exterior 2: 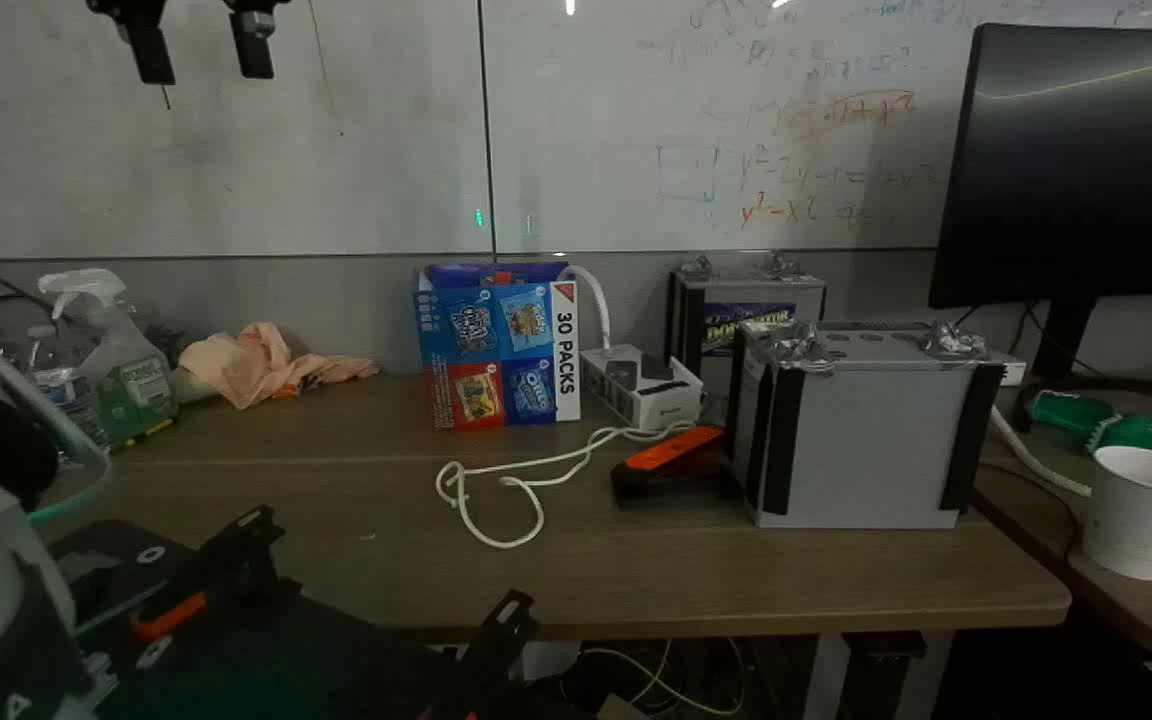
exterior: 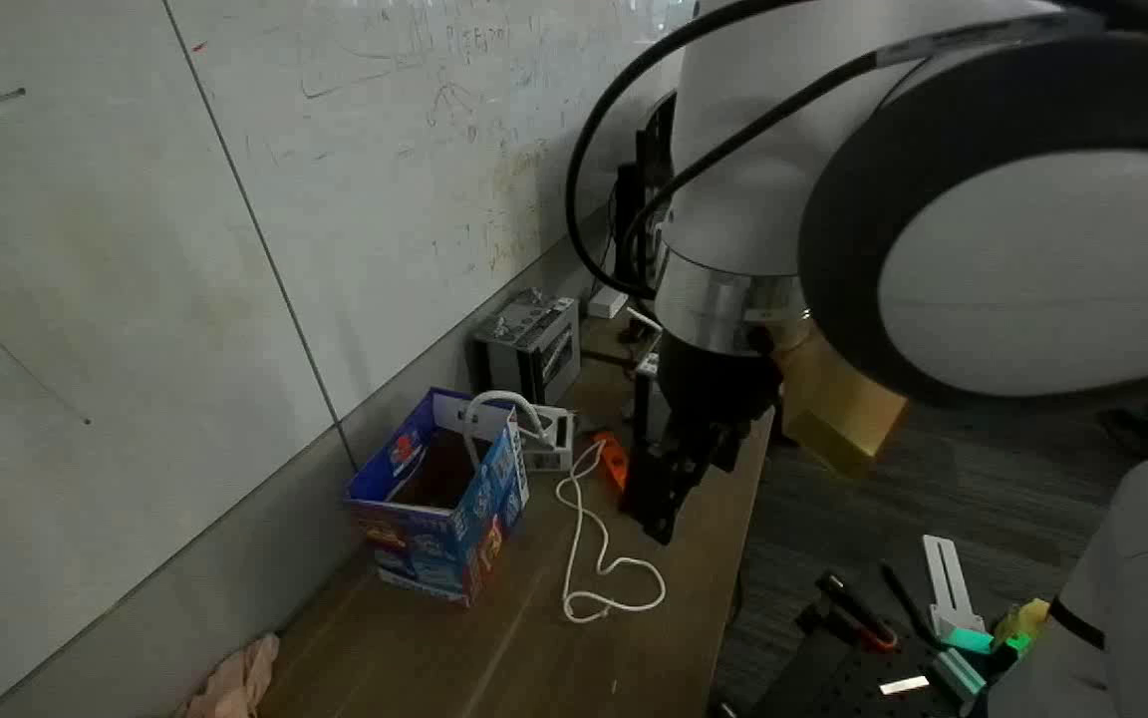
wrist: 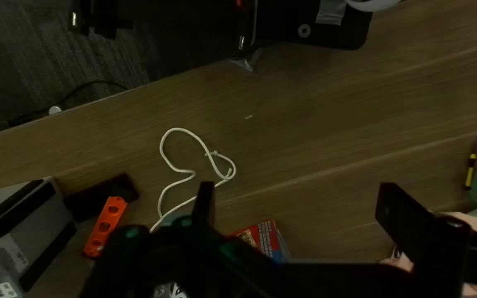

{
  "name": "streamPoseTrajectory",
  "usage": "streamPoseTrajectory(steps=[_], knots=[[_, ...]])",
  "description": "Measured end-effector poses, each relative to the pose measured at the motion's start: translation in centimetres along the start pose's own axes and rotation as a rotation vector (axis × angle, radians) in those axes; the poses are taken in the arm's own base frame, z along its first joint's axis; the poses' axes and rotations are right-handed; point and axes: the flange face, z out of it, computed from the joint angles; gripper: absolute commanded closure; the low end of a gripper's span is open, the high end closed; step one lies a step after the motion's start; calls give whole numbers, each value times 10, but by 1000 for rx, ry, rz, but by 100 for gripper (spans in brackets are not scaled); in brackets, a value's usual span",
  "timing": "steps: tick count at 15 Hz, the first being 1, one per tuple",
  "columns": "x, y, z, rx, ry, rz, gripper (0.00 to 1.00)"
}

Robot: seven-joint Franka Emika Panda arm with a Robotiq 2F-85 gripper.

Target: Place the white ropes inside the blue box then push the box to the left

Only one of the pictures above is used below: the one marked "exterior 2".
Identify white paper cup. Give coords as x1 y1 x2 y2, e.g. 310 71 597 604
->
1079 440 1152 584

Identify gray box with printed label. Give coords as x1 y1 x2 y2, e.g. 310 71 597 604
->
663 257 832 392

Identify gray box with black straps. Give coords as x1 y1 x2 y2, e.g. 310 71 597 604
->
729 319 1008 534

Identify blue snack carton box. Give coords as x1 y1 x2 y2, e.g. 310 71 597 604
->
414 257 590 432

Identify green plastic object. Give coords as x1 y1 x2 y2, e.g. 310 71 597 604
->
1029 387 1152 458

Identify thick white cable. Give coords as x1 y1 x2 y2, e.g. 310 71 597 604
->
990 406 1095 502

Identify black clamp with orange handle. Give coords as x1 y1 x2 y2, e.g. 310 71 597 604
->
47 502 303 655

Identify black computer monitor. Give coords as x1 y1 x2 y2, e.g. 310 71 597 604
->
928 16 1152 395

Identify white plastic organizer tray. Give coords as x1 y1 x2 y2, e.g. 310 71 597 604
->
579 341 707 436

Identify white desk leg frame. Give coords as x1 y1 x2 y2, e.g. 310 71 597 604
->
798 634 959 720

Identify clear plastic bag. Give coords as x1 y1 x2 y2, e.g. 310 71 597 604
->
34 265 186 452

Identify orange and black hand tool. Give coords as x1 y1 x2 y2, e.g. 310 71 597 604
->
610 422 739 508

